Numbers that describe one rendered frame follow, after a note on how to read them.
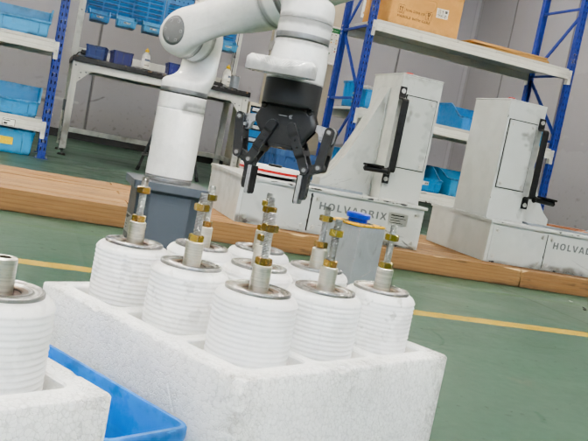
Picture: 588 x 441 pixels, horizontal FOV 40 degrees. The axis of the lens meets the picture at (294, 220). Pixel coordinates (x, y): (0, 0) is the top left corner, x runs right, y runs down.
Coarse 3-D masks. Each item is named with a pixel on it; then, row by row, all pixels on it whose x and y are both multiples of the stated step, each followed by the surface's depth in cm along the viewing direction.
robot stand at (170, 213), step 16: (128, 176) 158; (160, 192) 150; (176, 192) 151; (192, 192) 152; (128, 208) 158; (144, 208) 151; (160, 208) 151; (176, 208) 152; (192, 208) 154; (128, 224) 155; (160, 224) 152; (176, 224) 153; (192, 224) 155; (160, 240) 152
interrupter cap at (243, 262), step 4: (232, 260) 105; (236, 260) 107; (240, 260) 107; (244, 260) 108; (248, 260) 109; (236, 264) 104; (240, 264) 104; (244, 264) 104; (248, 264) 107; (272, 264) 109; (276, 264) 109; (244, 268) 103; (248, 268) 103; (272, 268) 107; (276, 268) 107; (280, 268) 108; (284, 268) 107; (272, 272) 103; (276, 272) 104; (280, 272) 104; (284, 272) 105
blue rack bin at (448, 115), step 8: (440, 104) 675; (448, 104) 660; (440, 112) 674; (448, 112) 660; (456, 112) 646; (464, 112) 687; (472, 112) 690; (440, 120) 672; (448, 120) 659; (456, 120) 646; (464, 120) 636; (464, 128) 638
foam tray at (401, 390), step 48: (48, 288) 105; (96, 336) 97; (144, 336) 91; (192, 336) 93; (144, 384) 90; (192, 384) 85; (240, 384) 80; (288, 384) 85; (336, 384) 91; (384, 384) 99; (432, 384) 107; (192, 432) 84; (240, 432) 81; (288, 432) 87; (336, 432) 93; (384, 432) 101
